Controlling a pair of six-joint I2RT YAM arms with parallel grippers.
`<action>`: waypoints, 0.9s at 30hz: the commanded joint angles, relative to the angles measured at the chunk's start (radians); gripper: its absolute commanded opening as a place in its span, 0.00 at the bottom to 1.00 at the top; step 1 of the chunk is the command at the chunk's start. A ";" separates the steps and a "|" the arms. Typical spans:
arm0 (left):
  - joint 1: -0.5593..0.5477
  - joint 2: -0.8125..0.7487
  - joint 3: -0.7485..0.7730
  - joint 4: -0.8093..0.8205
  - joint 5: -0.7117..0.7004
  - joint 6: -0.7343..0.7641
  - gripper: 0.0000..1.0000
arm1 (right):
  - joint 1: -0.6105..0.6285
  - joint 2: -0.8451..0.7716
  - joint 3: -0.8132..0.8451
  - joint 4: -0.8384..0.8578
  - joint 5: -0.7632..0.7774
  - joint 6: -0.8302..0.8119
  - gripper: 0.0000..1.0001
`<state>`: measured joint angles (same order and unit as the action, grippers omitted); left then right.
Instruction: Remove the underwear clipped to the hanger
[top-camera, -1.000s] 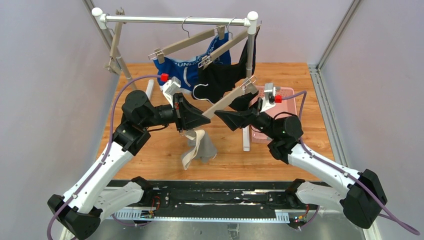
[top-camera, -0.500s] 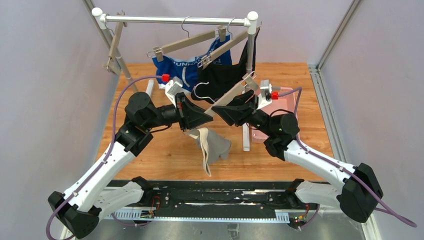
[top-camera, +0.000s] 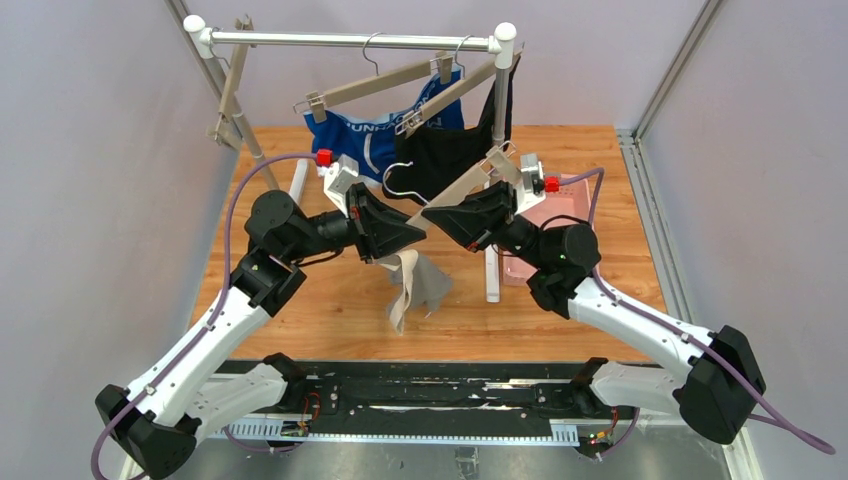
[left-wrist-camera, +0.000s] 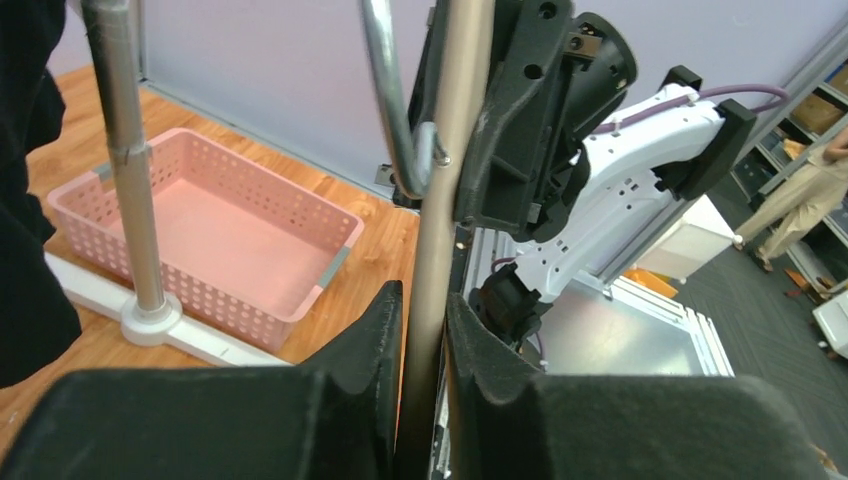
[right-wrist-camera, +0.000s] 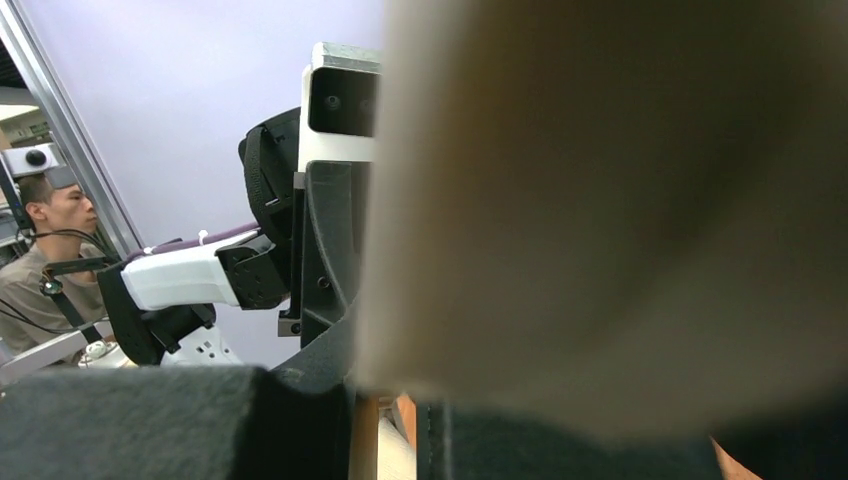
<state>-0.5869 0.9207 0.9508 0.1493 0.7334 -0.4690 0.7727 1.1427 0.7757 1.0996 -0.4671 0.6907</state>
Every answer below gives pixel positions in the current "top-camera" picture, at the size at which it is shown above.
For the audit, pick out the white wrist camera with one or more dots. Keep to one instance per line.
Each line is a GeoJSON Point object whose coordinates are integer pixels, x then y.
{"type": "Point", "coordinates": [530, 190]}
{"type": "Point", "coordinates": [338, 176]}

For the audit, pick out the pink plastic basket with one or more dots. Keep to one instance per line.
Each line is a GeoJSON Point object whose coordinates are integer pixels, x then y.
{"type": "Point", "coordinates": [572, 199]}

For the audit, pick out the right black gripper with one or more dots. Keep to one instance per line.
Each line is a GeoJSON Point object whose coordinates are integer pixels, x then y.
{"type": "Point", "coordinates": [505, 210]}

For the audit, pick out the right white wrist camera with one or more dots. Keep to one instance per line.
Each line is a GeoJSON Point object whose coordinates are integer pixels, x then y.
{"type": "Point", "coordinates": [530, 190]}

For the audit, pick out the grey underwear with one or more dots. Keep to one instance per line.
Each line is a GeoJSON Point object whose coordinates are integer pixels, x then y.
{"type": "Point", "coordinates": [422, 284]}

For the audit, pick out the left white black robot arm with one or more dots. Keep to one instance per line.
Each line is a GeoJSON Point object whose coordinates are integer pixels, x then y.
{"type": "Point", "coordinates": [160, 418]}

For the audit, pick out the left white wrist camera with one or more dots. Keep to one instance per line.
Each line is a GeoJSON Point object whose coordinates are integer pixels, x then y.
{"type": "Point", "coordinates": [338, 176]}

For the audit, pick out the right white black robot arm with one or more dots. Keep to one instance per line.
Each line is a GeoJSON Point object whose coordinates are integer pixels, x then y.
{"type": "Point", "coordinates": [710, 378]}

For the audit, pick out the beige hanger with black underwear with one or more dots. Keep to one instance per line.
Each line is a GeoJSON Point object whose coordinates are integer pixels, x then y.
{"type": "Point", "coordinates": [505, 55]}

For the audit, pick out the blue underwear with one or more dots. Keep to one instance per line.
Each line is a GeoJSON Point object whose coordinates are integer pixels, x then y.
{"type": "Point", "coordinates": [369, 142]}

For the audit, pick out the beige hanger with blue underwear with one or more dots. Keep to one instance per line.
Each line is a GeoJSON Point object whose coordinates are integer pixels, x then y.
{"type": "Point", "coordinates": [317, 103]}

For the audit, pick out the beige clip hanger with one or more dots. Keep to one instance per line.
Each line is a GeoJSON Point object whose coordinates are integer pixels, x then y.
{"type": "Point", "coordinates": [496, 164]}

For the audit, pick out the empty beige hanger far left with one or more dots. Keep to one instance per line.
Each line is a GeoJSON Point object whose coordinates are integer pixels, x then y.
{"type": "Point", "coordinates": [224, 131]}

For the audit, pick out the black underwear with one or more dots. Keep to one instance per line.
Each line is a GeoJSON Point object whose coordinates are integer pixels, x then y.
{"type": "Point", "coordinates": [431, 159]}

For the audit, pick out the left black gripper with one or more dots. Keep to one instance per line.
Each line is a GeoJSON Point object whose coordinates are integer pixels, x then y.
{"type": "Point", "coordinates": [359, 221]}

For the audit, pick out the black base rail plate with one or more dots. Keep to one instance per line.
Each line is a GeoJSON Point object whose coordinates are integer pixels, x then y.
{"type": "Point", "coordinates": [446, 399]}

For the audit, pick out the white silver clothes rack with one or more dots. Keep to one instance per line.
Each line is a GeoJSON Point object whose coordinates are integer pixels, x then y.
{"type": "Point", "coordinates": [462, 111]}

